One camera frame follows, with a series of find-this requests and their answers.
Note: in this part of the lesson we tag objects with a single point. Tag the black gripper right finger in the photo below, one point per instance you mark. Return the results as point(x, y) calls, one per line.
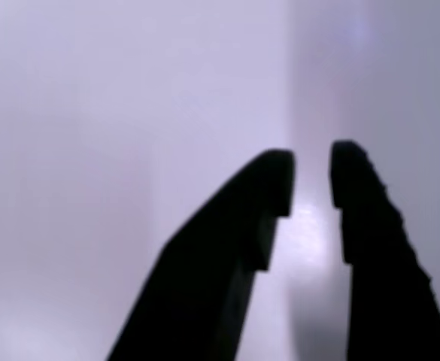
point(381, 270)

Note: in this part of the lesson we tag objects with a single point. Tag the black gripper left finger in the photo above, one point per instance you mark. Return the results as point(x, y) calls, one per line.
point(212, 263)

